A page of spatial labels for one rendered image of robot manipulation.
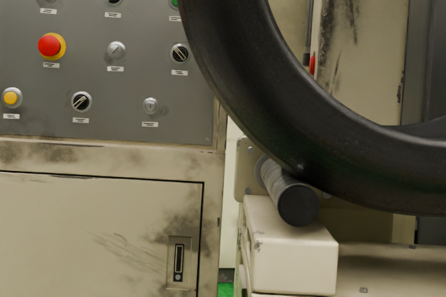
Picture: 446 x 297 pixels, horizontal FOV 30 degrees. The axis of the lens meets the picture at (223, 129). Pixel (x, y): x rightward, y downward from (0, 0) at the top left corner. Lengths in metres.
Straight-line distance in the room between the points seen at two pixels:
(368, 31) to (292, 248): 0.47
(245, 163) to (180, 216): 0.35
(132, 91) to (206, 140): 0.17
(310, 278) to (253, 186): 0.35
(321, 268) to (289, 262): 0.03
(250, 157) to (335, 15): 0.24
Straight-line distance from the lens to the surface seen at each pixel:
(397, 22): 1.26
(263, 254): 0.88
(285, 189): 0.87
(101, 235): 1.55
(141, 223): 1.54
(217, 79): 0.88
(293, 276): 0.88
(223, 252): 4.34
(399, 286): 0.98
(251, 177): 1.21
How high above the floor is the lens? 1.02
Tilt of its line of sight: 3 degrees down
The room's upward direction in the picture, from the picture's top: 3 degrees clockwise
